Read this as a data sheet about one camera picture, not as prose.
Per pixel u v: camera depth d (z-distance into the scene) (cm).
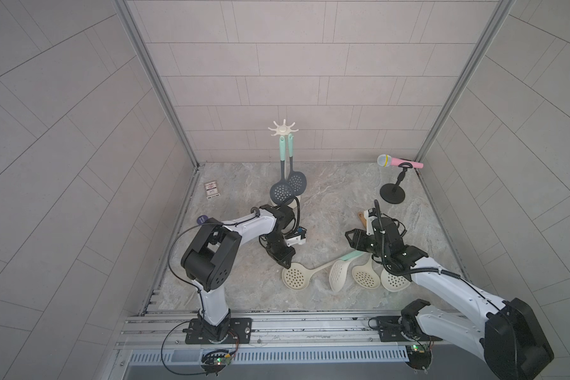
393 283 79
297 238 80
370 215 75
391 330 71
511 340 39
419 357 68
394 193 105
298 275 81
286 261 82
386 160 89
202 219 96
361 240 72
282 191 91
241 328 71
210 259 47
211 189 104
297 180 94
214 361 65
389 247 62
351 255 82
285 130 75
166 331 71
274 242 73
